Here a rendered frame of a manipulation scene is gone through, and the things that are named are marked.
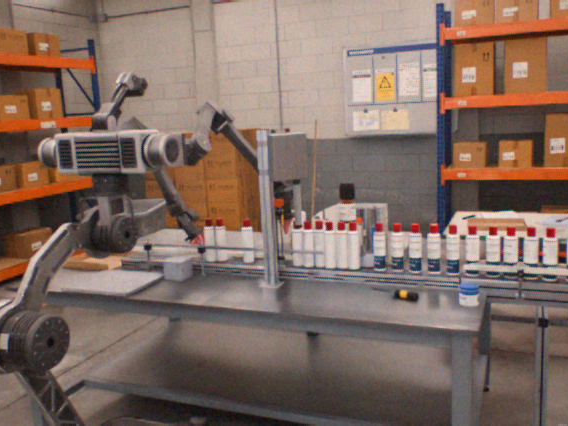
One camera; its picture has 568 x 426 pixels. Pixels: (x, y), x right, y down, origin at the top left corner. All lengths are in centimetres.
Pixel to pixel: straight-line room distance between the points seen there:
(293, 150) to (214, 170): 374
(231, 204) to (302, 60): 213
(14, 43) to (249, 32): 272
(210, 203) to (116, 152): 406
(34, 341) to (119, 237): 52
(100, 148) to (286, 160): 74
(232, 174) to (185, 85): 226
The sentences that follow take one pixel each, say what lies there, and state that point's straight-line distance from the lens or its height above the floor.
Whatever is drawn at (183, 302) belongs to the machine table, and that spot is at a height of 83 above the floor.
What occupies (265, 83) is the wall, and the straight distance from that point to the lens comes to 745.
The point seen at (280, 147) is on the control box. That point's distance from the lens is 241.
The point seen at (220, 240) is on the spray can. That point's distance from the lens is 276.
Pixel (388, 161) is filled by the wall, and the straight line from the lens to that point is 698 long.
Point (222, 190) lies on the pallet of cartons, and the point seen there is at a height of 78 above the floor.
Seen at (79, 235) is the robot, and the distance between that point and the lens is 229.
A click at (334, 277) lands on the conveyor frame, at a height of 85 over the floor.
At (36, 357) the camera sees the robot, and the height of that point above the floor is 86.
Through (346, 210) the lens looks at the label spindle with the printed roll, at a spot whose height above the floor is 103.
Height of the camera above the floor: 157
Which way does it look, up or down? 10 degrees down
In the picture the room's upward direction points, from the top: 3 degrees counter-clockwise
